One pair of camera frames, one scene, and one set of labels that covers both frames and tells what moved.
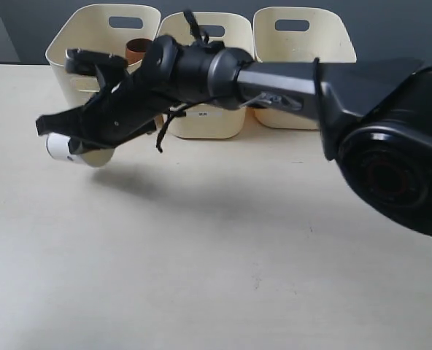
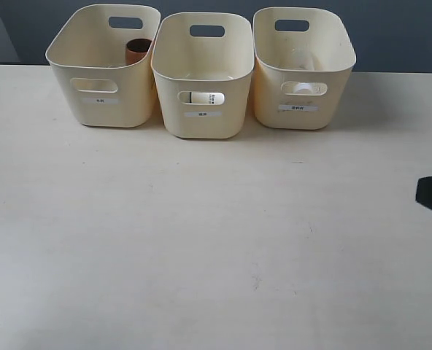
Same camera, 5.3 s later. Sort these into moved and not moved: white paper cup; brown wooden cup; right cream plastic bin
Moved: white paper cup
Not moved: brown wooden cup; right cream plastic bin
